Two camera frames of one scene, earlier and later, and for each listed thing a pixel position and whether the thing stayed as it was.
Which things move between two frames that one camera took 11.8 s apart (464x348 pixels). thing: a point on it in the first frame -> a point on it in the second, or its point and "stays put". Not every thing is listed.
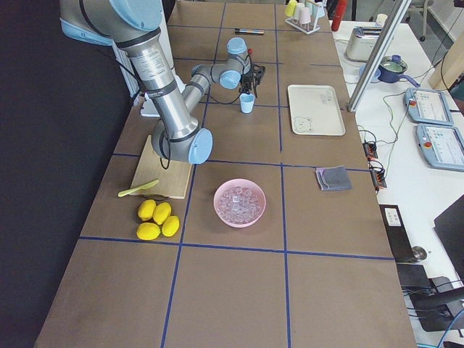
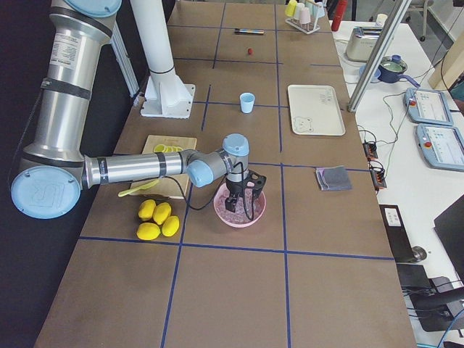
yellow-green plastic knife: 128,191 stays put
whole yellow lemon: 146,209 stays put
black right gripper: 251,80 -> 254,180
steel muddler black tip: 242,31 stays put
